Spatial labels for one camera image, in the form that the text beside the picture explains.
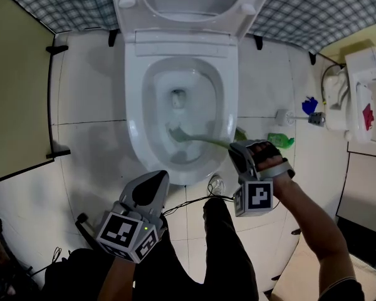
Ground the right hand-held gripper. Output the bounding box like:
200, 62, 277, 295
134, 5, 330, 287
227, 139, 296, 218

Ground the red cloth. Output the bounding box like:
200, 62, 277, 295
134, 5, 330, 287
361, 103, 375, 132

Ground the person's right forearm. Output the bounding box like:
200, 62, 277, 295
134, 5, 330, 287
273, 174, 360, 294

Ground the black floor bracket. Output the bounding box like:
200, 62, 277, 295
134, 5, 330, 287
75, 213, 95, 248

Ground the person's right hand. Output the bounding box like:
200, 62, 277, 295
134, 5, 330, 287
248, 140, 285, 172

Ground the large cream partition panel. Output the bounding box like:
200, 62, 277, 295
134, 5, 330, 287
0, 0, 56, 185

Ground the white shoe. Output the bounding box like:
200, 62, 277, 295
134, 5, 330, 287
207, 174, 226, 198

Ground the cream fabric cushion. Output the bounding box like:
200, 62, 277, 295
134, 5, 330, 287
271, 226, 376, 301

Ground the black floor cable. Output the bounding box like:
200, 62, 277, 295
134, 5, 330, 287
27, 245, 64, 278

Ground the yellow partition panel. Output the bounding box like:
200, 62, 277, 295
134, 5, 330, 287
318, 19, 376, 66

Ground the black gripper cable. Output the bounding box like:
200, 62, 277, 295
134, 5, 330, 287
160, 182, 239, 218

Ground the grey plaid cloth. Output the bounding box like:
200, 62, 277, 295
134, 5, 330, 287
0, 0, 376, 56

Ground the green bottle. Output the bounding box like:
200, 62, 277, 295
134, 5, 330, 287
266, 132, 296, 151

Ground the grey hose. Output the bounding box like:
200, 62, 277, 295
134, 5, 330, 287
320, 62, 340, 107

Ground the person's left leg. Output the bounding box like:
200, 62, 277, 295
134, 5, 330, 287
43, 221, 205, 301

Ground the green toilet brush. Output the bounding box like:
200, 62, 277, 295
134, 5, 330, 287
165, 122, 236, 152

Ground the grey perforated block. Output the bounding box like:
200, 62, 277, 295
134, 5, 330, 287
308, 111, 327, 129

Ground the person's right leg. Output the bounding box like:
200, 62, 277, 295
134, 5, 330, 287
202, 197, 259, 301

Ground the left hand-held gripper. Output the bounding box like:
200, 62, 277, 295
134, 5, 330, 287
95, 169, 170, 265

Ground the person's left forearm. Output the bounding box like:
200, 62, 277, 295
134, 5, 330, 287
97, 255, 137, 301

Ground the person's dark shirt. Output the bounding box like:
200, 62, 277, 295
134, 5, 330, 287
318, 276, 366, 301

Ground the person's leg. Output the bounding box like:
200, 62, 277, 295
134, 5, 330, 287
43, 221, 205, 301
202, 197, 259, 301

